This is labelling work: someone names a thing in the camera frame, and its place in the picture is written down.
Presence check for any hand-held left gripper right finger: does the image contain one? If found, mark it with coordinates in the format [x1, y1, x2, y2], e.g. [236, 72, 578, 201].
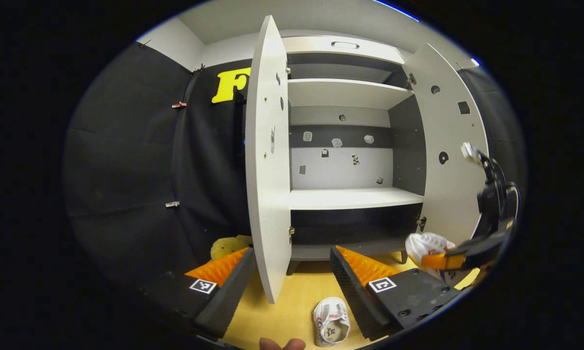
[329, 245, 463, 342]

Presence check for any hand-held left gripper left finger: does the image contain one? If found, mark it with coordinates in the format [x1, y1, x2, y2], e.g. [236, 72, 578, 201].
[141, 247, 257, 341]

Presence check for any white canvas shoe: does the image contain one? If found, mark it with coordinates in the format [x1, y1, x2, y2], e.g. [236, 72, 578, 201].
[405, 232, 457, 280]
[313, 297, 351, 347]

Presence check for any white cabinet door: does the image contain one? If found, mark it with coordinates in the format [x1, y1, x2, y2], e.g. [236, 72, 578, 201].
[245, 15, 292, 304]
[401, 43, 489, 246]

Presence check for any white grey shoe cabinet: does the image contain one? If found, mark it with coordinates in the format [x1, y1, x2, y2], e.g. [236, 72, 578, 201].
[245, 15, 489, 304]

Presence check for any white cabinet drawer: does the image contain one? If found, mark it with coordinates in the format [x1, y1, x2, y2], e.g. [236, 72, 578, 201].
[282, 35, 405, 65]

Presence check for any yellow plush toy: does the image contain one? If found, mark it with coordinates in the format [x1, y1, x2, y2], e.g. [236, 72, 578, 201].
[210, 236, 253, 261]

